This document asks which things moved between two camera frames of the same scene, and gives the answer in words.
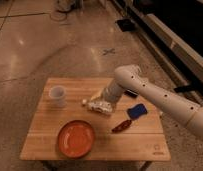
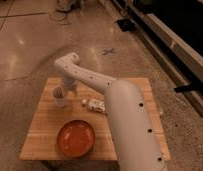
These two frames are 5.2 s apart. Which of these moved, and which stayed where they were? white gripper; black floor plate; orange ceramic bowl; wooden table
Moved: white gripper
Stayed: wooden table; black floor plate; orange ceramic bowl
